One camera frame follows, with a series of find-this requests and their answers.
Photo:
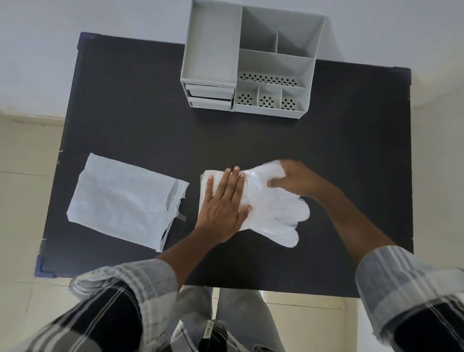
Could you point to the clear plastic disposable glove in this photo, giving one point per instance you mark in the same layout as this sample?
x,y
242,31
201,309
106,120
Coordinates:
x,y
270,212

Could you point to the person's left thumb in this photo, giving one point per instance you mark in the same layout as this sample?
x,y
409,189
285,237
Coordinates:
x,y
245,214

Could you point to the grey plastic desk organizer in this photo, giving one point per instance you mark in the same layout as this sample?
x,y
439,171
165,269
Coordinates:
x,y
214,43

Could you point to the blue table corner guard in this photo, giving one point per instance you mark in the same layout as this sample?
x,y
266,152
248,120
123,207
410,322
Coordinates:
x,y
87,36
41,271

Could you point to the person's right forearm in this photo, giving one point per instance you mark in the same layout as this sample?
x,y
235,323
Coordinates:
x,y
348,221

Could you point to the person's left hand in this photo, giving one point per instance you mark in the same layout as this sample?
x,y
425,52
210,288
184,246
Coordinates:
x,y
221,214

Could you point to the grey trousers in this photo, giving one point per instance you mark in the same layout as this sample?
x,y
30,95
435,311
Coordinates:
x,y
239,319

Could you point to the person's left middle finger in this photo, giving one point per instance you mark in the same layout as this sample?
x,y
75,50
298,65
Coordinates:
x,y
232,185

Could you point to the person's left forearm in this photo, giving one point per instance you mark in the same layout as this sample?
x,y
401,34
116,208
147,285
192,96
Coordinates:
x,y
188,254

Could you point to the person's right thumb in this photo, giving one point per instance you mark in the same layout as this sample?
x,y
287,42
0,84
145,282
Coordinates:
x,y
277,182

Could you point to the person's right hand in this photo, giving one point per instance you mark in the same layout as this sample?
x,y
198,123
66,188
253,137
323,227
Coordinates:
x,y
301,181

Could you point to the person's left little finger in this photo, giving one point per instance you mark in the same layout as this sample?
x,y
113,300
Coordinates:
x,y
208,190

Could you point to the small grey tape piece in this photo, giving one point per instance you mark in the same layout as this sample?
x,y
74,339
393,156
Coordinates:
x,y
181,217

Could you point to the grey black plaid shirt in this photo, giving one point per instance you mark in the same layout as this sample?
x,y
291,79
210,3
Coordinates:
x,y
108,312

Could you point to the grey organizer drawer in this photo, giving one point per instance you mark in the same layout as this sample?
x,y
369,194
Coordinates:
x,y
209,103
210,91

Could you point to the white plastic carrier bag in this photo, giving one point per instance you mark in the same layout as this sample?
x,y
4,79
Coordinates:
x,y
123,199

